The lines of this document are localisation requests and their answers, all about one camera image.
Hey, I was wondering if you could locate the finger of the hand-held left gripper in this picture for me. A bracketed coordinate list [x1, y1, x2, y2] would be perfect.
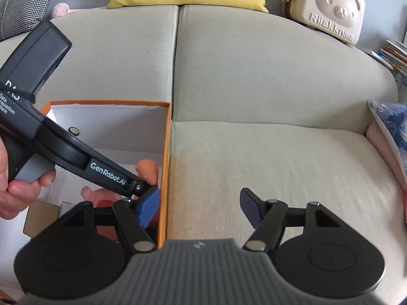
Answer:
[127, 179, 154, 198]

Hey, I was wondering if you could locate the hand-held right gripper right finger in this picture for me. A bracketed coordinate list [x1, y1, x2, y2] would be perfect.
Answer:
[240, 187, 345, 252]

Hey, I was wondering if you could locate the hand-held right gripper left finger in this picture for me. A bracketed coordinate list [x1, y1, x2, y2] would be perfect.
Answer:
[57, 187, 160, 253]

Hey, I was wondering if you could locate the orange storage box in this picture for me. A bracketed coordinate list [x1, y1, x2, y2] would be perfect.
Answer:
[22, 99, 173, 251]

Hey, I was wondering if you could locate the pink pump bottle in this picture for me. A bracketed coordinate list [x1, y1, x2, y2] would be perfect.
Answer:
[80, 185, 142, 245]

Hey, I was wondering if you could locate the person's left hand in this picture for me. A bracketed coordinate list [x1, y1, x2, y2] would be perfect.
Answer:
[0, 133, 57, 220]

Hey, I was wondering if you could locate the houndstooth pillow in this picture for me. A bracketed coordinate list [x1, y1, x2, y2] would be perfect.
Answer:
[0, 0, 58, 42]

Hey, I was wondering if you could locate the pink plush toy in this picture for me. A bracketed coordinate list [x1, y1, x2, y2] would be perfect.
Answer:
[51, 3, 80, 20]

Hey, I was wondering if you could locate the beige sofa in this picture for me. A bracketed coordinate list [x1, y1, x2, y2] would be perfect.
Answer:
[0, 3, 407, 305]

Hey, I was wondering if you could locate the pink cushion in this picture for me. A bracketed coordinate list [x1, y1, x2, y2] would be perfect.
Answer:
[366, 124, 407, 191]

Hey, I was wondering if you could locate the blue patterned pillow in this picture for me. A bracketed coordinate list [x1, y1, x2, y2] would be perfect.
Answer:
[367, 100, 407, 178]

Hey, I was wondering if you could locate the stack of books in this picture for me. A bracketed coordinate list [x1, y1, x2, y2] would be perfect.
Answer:
[378, 40, 407, 86]

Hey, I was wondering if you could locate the cream bear-shaped bag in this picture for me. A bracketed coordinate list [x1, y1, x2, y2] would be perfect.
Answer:
[281, 0, 366, 47]

